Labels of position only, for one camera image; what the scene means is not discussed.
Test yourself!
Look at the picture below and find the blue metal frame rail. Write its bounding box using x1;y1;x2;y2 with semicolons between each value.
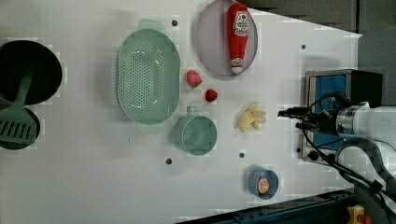
177;190;356;224

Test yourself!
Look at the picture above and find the green mug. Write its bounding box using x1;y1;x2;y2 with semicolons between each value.
173;105;218;156

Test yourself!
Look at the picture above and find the green colander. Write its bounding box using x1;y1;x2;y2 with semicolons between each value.
116;19;180;134

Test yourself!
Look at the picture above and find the red plush ketchup bottle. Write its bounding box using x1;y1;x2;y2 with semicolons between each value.
226;3;249;75

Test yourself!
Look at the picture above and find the green slotted spatula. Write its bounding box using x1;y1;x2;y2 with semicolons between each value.
0;69;36;144

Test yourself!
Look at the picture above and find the yellow plush peeled banana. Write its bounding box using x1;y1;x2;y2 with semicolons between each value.
238;102;266;133

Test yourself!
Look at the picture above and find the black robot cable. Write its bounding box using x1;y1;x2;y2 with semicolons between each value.
301;91;396;218

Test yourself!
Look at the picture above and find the black pot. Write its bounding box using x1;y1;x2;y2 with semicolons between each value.
0;40;63;105

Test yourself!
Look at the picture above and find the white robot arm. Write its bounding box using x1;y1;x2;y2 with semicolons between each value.
278;102;395;217

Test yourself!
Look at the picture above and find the grey round plate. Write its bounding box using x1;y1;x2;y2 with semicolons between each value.
194;0;259;77

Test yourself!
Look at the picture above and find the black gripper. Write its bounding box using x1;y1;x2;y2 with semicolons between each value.
277;106;337;135

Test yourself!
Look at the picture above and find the orange slice toy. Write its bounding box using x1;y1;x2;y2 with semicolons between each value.
257;177;270;193

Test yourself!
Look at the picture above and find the blue bowl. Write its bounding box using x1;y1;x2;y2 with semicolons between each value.
247;168;279;200

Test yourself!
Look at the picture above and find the red strawberry toy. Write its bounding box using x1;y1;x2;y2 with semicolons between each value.
205;89;218;103

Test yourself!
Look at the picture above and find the yellow red emergency button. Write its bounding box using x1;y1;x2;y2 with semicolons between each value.
347;205;373;224

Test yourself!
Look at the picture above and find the pink strawberry toy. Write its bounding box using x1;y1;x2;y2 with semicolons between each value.
186;70;202;88

